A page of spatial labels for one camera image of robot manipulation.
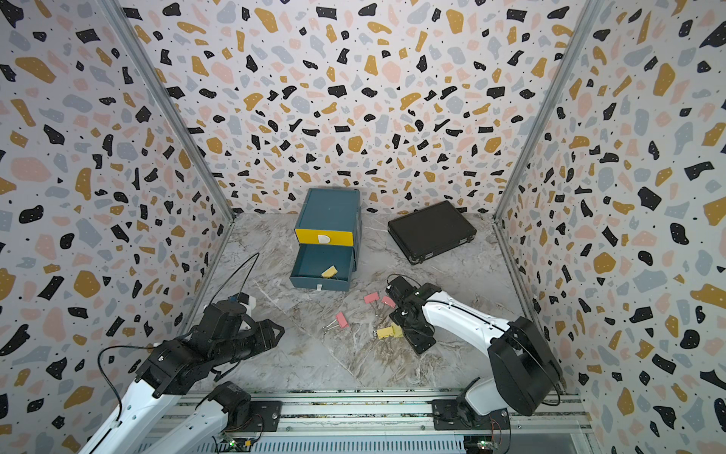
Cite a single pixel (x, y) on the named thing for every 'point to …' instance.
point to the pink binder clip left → (341, 320)
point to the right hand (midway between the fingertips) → (400, 332)
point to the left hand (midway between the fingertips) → (282, 332)
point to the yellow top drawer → (325, 237)
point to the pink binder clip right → (388, 301)
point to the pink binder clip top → (371, 298)
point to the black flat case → (431, 231)
